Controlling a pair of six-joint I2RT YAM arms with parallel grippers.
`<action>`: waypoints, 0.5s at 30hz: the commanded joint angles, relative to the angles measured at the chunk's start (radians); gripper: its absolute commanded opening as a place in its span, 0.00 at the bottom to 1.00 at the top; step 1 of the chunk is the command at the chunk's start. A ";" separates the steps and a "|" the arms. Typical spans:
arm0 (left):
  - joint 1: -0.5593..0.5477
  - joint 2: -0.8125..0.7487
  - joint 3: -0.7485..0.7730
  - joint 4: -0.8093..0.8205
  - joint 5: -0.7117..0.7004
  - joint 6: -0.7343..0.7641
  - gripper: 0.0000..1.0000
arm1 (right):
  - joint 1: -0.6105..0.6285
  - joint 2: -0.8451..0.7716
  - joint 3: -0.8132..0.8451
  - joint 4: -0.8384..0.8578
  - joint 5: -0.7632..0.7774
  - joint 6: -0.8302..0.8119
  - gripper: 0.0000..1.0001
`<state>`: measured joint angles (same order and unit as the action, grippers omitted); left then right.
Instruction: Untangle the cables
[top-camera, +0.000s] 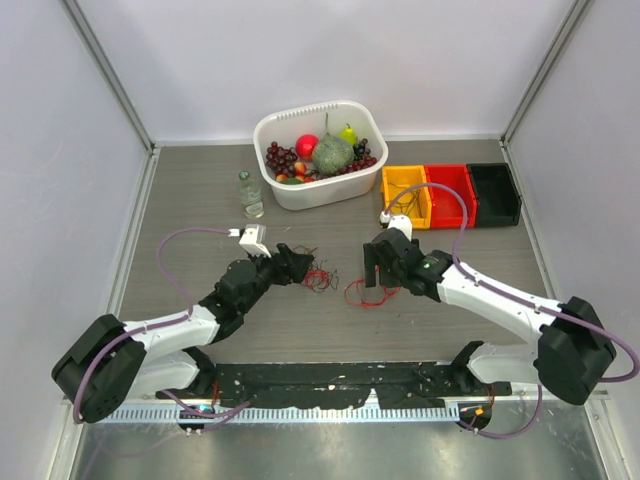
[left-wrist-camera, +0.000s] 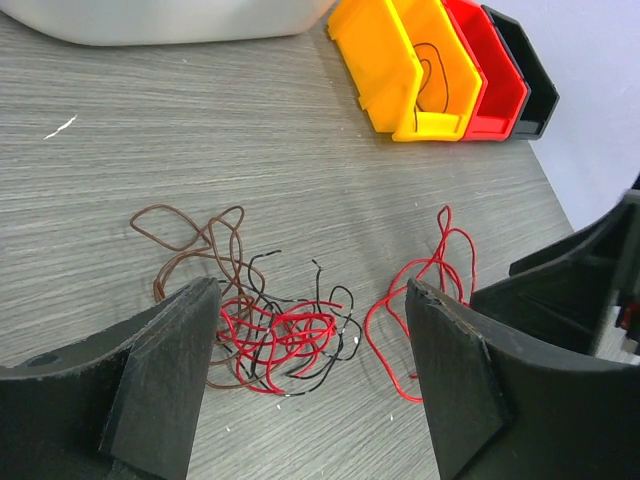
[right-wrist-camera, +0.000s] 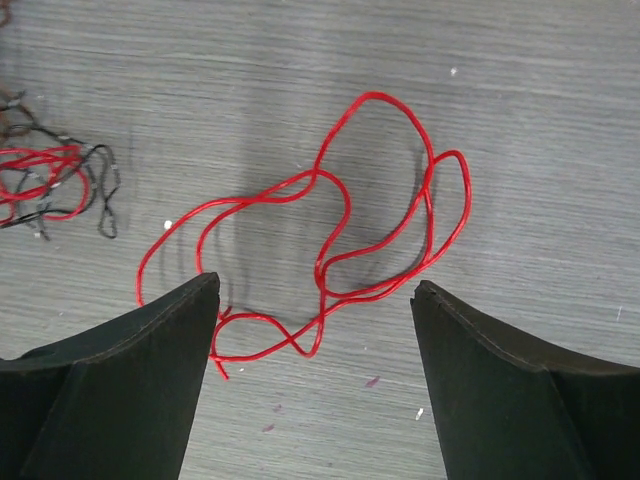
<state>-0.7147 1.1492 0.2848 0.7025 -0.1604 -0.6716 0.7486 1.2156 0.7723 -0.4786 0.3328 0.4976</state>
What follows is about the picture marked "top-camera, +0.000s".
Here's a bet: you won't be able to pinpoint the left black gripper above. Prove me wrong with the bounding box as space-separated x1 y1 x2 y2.
238 243 312 314

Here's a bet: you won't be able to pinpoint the long red wire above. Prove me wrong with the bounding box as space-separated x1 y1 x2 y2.
343 278 402 309

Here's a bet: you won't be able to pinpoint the black wire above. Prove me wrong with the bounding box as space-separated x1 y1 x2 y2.
388 182 426 224

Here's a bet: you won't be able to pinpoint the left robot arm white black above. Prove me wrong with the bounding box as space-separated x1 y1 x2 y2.
51 243 315 424

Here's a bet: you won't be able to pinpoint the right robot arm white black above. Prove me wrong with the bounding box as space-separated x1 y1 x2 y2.
363 228 617 405

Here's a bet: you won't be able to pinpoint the yellow storage bin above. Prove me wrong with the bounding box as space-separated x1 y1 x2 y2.
380 165 433 230

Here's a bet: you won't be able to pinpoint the clear glass bottle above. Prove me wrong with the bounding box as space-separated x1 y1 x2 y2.
238 171 264 219

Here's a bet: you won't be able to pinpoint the red storage bin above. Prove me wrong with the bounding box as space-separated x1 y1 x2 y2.
424 164 477 229

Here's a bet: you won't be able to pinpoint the small peaches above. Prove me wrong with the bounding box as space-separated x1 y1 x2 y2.
274 161 317 184

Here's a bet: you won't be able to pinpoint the red cherry bunch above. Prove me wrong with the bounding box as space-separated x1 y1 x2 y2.
317 156 378 180

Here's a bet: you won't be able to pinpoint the dark red grape bunch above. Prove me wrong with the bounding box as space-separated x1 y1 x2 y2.
265 141 299 173

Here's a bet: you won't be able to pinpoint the green netted melon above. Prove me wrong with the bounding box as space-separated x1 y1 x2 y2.
312 135 354 174

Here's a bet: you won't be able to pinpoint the dark purple grape bunch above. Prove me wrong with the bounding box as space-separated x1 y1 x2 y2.
353 138 371 161

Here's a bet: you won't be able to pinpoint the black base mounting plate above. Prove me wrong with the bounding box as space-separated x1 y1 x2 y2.
171 362 512 410

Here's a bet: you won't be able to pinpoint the red pomegranate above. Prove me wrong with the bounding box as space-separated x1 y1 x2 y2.
295 134 319 161

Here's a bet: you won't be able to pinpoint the green pear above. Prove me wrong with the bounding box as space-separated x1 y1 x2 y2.
339 124 358 147

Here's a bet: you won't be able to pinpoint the black storage bin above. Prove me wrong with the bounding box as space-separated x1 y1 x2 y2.
467 163 522 228

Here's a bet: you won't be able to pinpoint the white plastic basket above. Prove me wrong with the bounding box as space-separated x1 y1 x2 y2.
253 100 389 211

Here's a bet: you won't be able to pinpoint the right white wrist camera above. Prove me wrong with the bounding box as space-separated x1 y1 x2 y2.
379 211 413 240

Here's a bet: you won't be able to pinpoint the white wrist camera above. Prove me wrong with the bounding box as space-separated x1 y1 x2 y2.
379 211 413 240
239 224 272 258

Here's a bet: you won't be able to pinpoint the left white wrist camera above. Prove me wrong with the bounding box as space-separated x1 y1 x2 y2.
239 224 272 258

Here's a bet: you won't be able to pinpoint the white slotted cable duct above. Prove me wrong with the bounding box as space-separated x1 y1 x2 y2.
100 402 460 425

